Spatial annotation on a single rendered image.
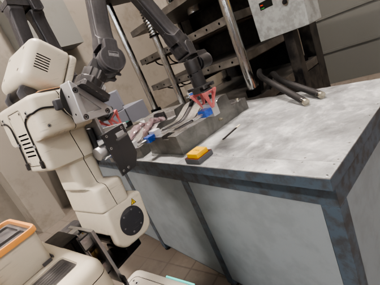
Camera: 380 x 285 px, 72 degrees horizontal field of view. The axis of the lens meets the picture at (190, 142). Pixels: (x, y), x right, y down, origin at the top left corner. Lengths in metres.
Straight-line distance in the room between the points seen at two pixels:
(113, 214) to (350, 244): 0.72
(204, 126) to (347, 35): 3.32
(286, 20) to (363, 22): 2.69
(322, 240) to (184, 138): 0.62
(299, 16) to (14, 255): 1.54
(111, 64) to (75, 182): 0.40
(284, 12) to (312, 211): 1.11
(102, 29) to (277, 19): 1.04
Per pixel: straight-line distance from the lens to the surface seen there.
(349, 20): 4.26
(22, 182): 3.50
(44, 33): 1.31
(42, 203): 3.58
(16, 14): 1.29
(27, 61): 0.91
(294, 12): 1.62
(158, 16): 1.05
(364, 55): 4.33
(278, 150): 0.87
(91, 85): 0.76
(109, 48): 0.84
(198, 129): 1.18
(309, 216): 0.88
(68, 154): 0.91
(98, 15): 0.92
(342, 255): 0.93
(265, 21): 1.70
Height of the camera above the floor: 1.17
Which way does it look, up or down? 17 degrees down
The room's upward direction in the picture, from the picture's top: 23 degrees counter-clockwise
